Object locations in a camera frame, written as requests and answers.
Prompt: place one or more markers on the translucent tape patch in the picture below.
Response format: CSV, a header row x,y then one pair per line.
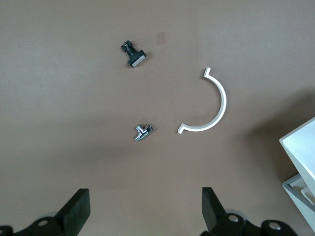
x,y
161,38

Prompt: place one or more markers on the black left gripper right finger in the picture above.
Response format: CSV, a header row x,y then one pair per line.
x,y
211,209

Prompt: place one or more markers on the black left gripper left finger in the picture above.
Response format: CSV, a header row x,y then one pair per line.
x,y
73,216

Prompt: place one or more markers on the black square push button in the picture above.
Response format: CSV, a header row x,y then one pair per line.
x,y
136,59

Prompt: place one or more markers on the white drawer cabinet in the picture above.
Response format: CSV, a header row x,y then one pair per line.
x,y
300,209

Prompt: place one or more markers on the white box corner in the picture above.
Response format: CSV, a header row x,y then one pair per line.
x,y
302,147

